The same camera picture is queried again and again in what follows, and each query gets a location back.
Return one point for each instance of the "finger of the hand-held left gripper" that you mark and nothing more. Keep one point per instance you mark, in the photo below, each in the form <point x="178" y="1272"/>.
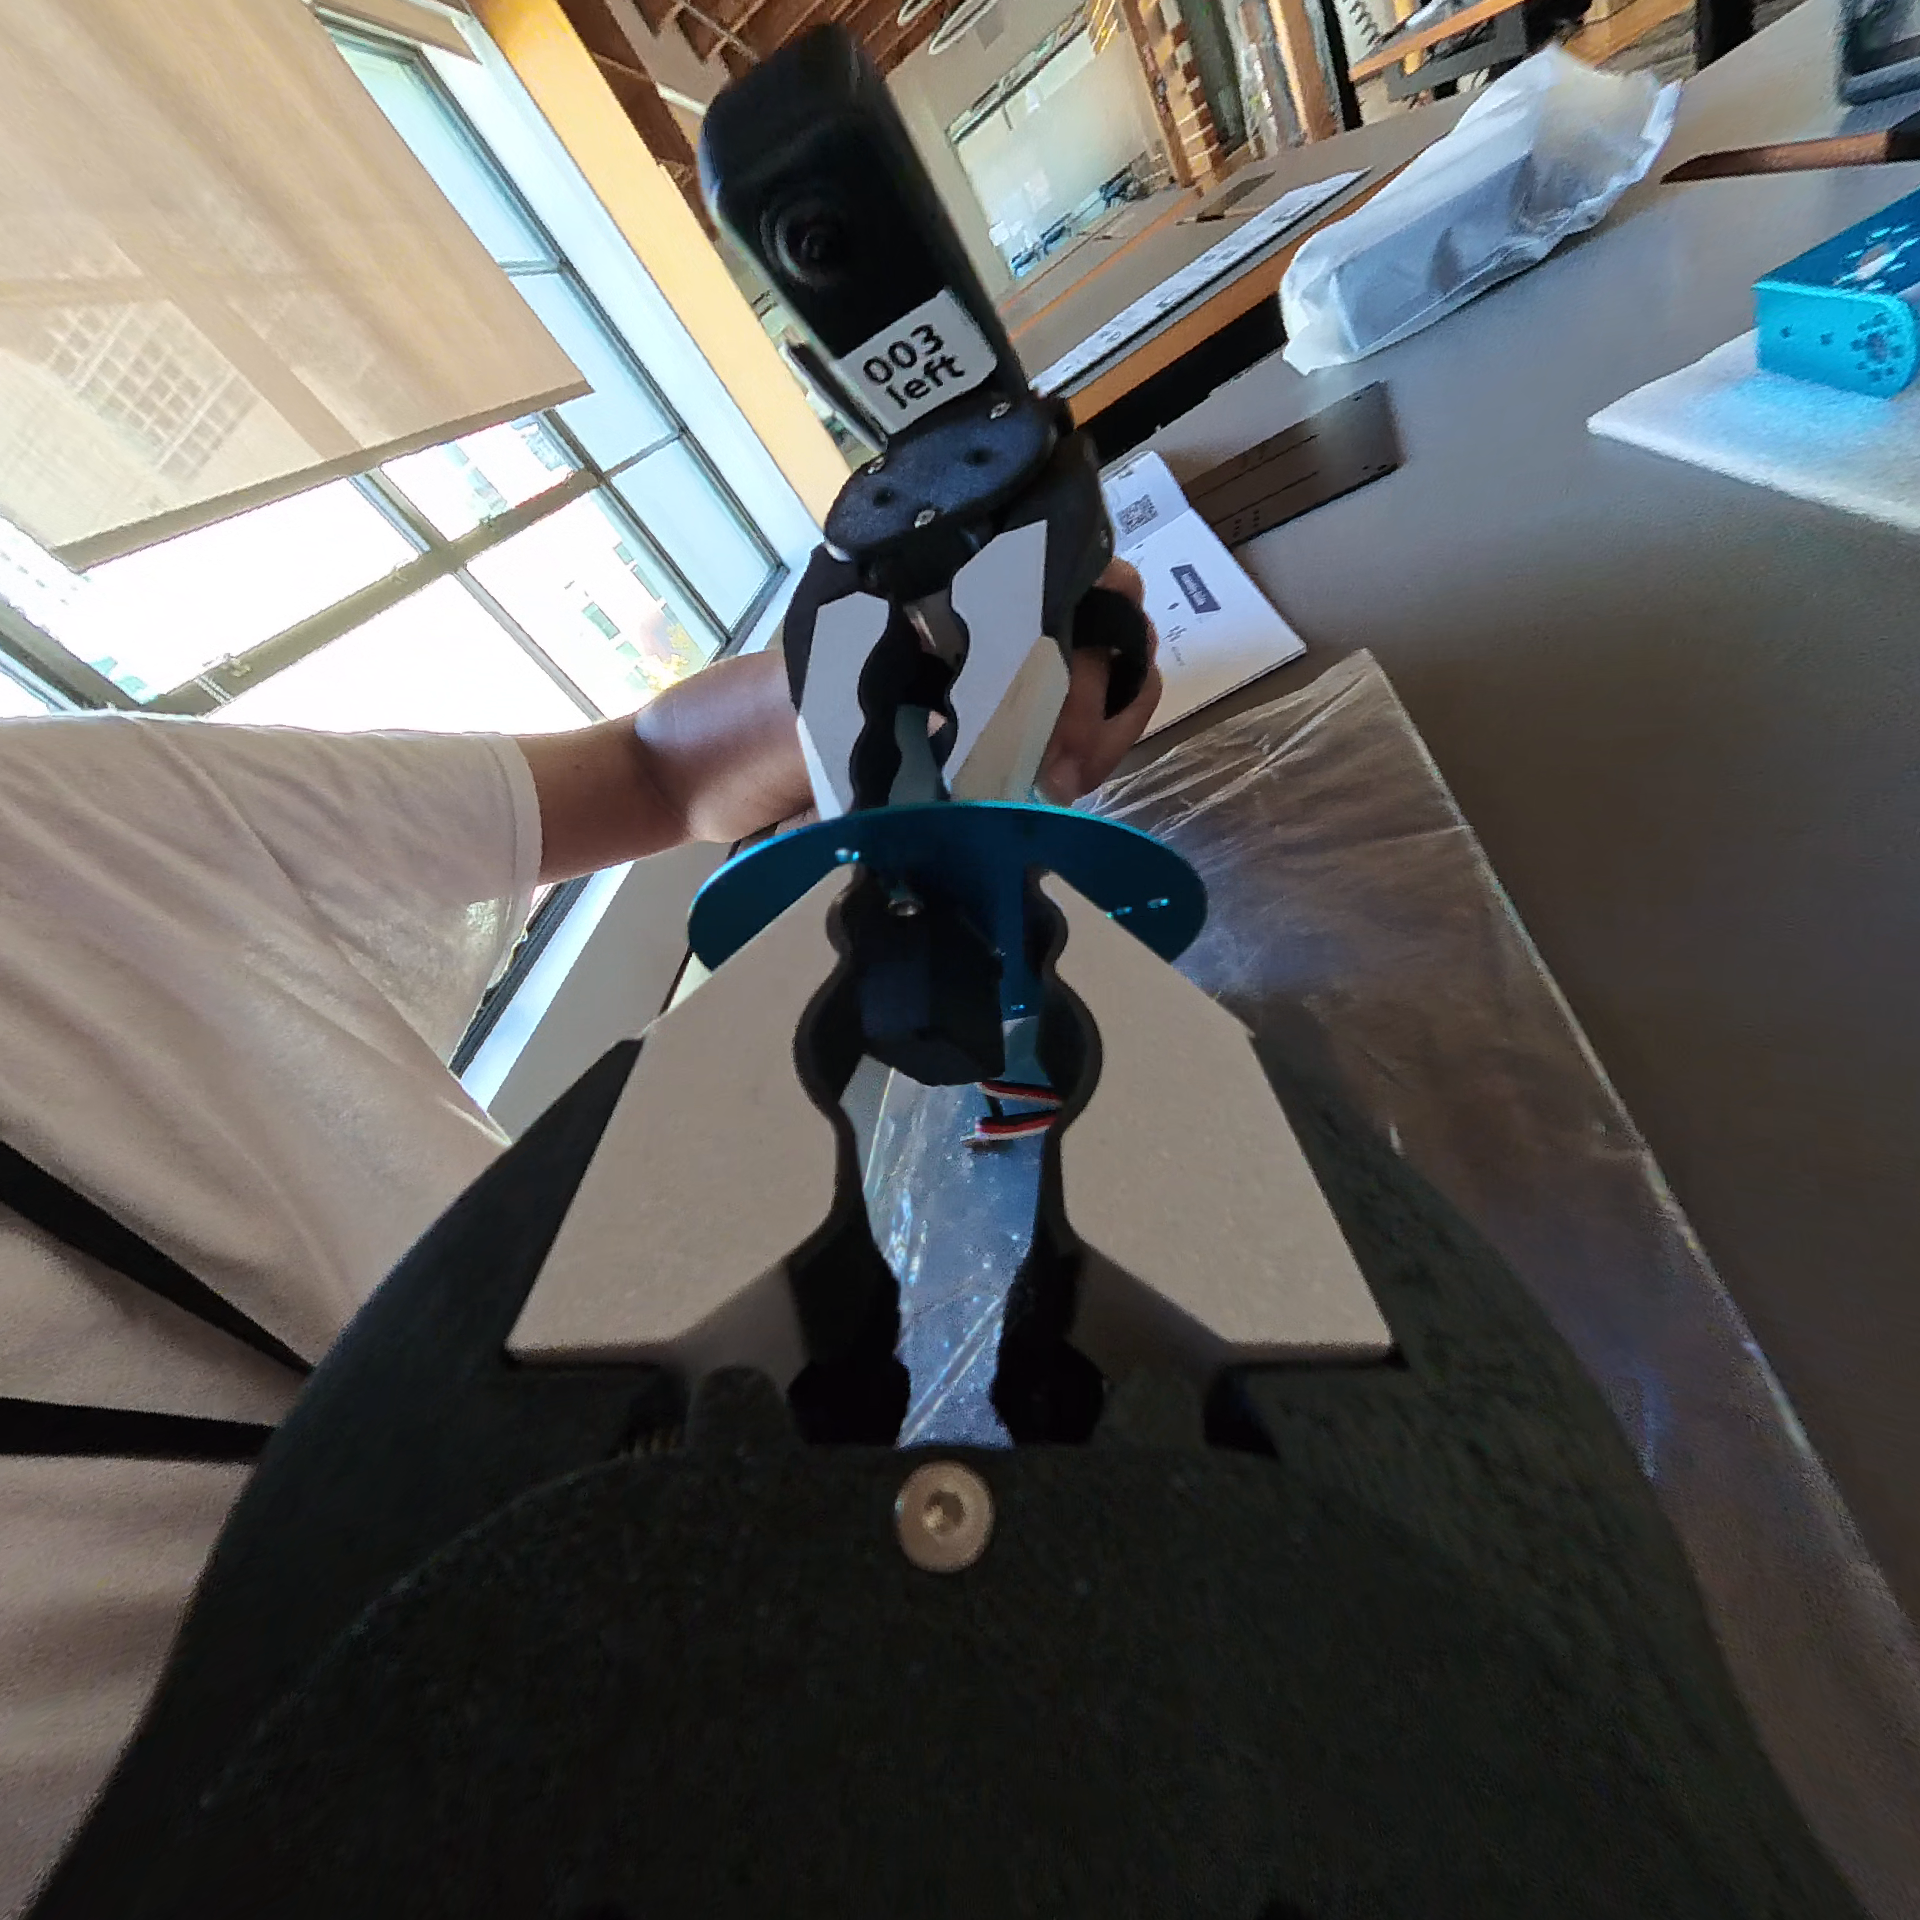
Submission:
<point x="1009" y="644"/>
<point x="833" y="691"/>

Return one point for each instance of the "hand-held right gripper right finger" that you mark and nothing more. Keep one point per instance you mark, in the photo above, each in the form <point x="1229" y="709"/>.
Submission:
<point x="1215" y="1184"/>

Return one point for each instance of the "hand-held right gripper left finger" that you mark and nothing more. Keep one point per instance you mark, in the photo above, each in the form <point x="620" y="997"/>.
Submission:
<point x="690" y="1184"/>

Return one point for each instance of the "blue round metal plate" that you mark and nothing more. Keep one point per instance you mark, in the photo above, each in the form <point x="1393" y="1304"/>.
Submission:
<point x="1110" y="871"/>

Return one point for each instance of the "black servo motor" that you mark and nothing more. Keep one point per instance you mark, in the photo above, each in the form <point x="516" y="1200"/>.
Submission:
<point x="922" y="990"/>

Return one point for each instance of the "person's left forearm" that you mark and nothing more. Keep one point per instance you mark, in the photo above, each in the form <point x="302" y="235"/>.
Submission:
<point x="675" y="765"/>

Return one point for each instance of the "dark grey desk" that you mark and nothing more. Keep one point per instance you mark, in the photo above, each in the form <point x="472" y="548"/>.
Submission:
<point x="1651" y="750"/>

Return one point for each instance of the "person's left hand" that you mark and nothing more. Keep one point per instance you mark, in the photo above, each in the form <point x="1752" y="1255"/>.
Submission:
<point x="1102" y="750"/>

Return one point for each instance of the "white instruction sheet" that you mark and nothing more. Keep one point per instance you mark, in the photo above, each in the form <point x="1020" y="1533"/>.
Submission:
<point x="1215" y="614"/>

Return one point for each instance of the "clear plastic bag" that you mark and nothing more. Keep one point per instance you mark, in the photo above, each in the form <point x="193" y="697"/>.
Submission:
<point x="1425" y="975"/>

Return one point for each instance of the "wooden top table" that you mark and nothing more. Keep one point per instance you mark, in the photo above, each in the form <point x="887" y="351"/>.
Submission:
<point x="1201" y="301"/>

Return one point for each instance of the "paper sheet on far table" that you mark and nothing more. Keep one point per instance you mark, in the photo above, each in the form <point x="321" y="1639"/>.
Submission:
<point x="1201" y="270"/>

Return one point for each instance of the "black flat metal plate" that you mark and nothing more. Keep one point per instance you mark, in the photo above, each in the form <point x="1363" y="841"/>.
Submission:
<point x="1304" y="465"/>

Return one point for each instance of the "large glass window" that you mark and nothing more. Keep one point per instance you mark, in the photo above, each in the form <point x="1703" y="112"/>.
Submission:
<point x="495" y="571"/>

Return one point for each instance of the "white plastic bag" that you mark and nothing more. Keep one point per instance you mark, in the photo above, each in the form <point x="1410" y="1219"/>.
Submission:
<point x="1471" y="195"/>

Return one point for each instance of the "beige window blinds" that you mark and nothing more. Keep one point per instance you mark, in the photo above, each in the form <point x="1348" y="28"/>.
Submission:
<point x="224" y="225"/>

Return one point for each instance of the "white foam sheet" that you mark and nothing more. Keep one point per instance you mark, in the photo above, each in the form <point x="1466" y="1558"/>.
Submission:
<point x="1770" y="434"/>

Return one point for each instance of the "blue metal U bracket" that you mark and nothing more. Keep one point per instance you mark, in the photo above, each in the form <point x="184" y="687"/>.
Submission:
<point x="1852" y="314"/>

